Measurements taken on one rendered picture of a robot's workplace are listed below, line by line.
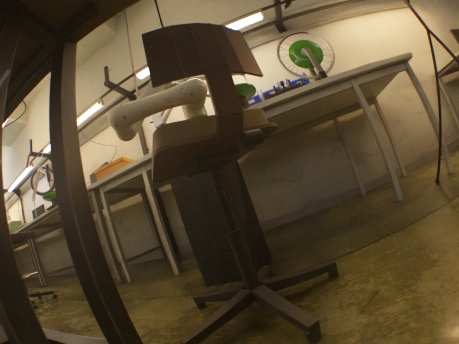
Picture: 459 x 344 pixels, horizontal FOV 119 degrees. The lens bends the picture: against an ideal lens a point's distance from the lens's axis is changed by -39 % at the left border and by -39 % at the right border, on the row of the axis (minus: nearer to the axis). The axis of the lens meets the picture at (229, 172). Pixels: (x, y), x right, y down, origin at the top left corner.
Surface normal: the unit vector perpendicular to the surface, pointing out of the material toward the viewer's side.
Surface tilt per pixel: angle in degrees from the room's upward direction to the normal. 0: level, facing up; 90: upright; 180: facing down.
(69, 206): 90
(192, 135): 90
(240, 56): 90
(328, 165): 90
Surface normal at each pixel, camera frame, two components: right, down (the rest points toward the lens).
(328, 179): -0.26, -0.05
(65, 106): 0.93, -0.34
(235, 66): 0.43, -0.28
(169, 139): -0.03, -0.14
